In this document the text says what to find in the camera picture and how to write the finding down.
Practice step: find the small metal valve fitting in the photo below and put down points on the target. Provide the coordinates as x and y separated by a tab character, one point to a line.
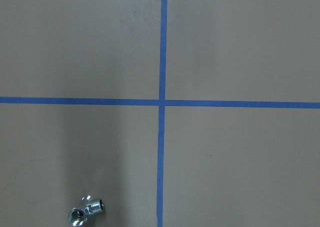
87	208

